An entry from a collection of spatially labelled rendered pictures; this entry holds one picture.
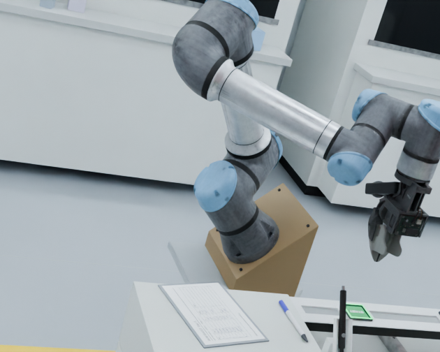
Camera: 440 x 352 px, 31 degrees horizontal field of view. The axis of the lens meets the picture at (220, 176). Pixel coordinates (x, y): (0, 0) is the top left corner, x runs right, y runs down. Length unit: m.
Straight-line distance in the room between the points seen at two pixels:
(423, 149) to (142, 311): 0.63
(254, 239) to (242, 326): 0.41
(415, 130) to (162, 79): 2.70
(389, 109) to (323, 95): 3.31
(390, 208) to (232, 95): 0.39
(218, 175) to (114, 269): 1.76
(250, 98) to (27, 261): 2.12
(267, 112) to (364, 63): 3.23
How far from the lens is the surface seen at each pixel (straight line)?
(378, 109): 1.58
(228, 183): 1.85
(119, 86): 4.13
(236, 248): 1.96
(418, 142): 1.58
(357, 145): 1.52
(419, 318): 1.88
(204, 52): 1.58
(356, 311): 1.78
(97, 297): 3.36
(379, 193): 1.69
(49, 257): 3.57
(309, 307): 1.74
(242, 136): 1.87
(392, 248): 1.70
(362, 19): 4.67
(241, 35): 1.67
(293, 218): 2.01
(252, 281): 1.96
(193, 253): 2.10
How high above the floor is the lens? 1.79
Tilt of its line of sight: 21 degrees down
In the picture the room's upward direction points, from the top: 16 degrees clockwise
